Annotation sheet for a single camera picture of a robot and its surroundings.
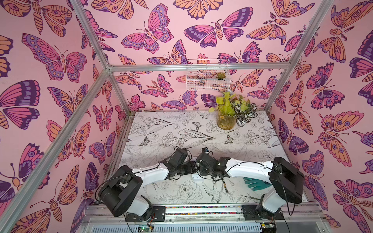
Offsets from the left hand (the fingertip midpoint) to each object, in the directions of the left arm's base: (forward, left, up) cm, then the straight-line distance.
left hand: (196, 168), depth 86 cm
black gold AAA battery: (-9, -16, -3) cm, 19 cm away
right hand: (+1, -3, 0) cm, 3 cm away
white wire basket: (+52, -6, +31) cm, 60 cm away
